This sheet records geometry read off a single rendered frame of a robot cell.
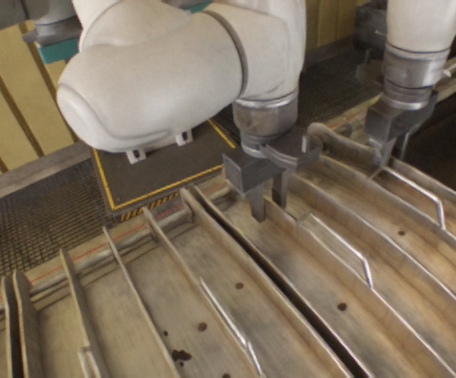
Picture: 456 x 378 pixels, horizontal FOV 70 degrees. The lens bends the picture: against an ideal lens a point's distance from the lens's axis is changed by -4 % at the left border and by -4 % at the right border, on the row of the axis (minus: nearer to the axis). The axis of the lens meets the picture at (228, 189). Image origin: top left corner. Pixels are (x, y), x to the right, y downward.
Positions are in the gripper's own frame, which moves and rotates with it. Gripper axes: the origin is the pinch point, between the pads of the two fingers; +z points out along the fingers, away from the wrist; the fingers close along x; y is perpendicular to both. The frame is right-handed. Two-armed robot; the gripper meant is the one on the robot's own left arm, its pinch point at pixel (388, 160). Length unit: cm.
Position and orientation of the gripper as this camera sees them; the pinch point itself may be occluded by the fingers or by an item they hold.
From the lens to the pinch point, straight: 70.7
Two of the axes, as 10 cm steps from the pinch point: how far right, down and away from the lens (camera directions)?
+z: 1.1, 7.2, 6.8
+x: 8.3, -4.4, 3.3
